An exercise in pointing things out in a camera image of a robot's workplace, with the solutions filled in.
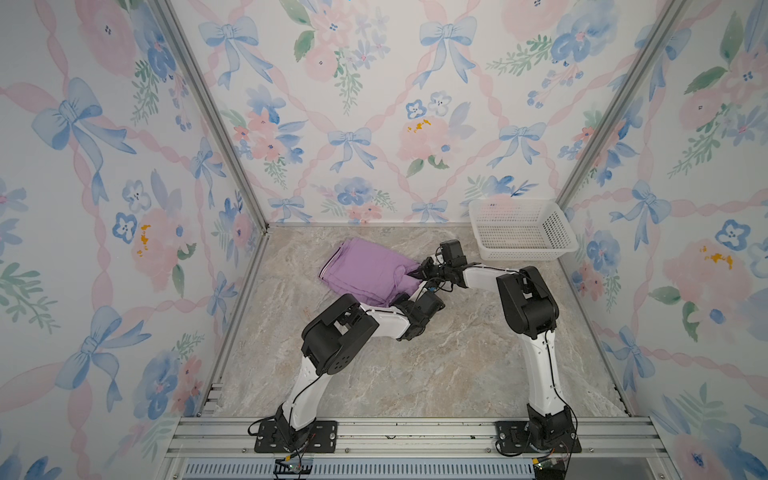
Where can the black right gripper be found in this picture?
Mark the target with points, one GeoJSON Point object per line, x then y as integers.
{"type": "Point", "coordinates": [424, 271]}

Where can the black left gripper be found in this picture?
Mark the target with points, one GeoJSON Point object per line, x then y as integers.
{"type": "Point", "coordinates": [400, 300]}

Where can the purple long pants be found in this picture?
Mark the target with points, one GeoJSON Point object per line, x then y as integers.
{"type": "Point", "coordinates": [372, 273]}

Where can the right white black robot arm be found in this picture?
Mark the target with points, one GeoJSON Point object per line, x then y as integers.
{"type": "Point", "coordinates": [531, 312]}

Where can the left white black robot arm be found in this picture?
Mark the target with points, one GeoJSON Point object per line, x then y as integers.
{"type": "Point", "coordinates": [333, 339]}

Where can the white plastic perforated basket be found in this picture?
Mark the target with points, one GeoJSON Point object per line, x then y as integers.
{"type": "Point", "coordinates": [521, 230]}

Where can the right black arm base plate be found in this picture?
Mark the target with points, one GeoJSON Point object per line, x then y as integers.
{"type": "Point", "coordinates": [515, 437]}

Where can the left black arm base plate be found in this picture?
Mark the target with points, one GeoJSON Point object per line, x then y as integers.
{"type": "Point", "coordinates": [277, 437]}

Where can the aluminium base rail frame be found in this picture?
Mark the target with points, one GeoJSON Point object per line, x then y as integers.
{"type": "Point", "coordinates": [415, 448]}

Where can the right aluminium corner post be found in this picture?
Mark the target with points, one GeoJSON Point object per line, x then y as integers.
{"type": "Point", "coordinates": [657, 38]}

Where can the aluminium corner post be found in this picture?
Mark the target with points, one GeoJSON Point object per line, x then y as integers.
{"type": "Point", "coordinates": [657, 38]}
{"type": "Point", "coordinates": [180, 47]}

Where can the left aluminium corner post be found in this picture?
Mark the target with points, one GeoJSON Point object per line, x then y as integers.
{"type": "Point", "coordinates": [180, 47]}

